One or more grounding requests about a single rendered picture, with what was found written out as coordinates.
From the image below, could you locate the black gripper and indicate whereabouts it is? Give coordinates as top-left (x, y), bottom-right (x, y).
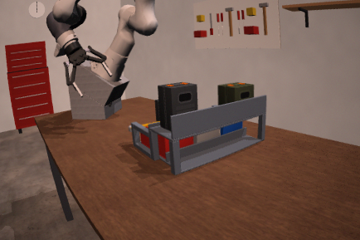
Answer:
top-left (63, 42), bottom-right (112, 97)

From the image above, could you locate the blue open bin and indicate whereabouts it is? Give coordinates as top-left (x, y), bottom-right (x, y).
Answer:
top-left (221, 121), bottom-right (243, 135)

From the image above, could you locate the red bin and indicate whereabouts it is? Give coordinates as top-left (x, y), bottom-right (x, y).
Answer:
top-left (140, 133), bottom-right (193, 158)

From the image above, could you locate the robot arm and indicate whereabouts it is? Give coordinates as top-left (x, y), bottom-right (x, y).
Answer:
top-left (46, 0), bottom-right (158, 82)

